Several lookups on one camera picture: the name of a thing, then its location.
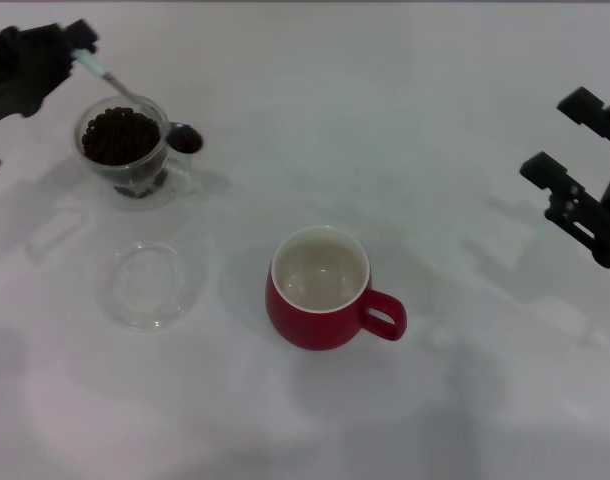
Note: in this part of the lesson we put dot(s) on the red ceramic mug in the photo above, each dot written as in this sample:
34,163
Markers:
305,327

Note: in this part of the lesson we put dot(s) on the double-walled clear glass cup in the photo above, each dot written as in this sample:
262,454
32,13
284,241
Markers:
85,167

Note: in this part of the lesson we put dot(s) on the clear glass saucer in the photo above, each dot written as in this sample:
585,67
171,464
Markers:
150,310

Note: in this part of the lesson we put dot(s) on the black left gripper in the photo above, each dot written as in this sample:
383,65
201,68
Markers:
15,70

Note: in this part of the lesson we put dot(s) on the dark roasted coffee beans pile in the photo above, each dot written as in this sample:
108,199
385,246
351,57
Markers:
120,137

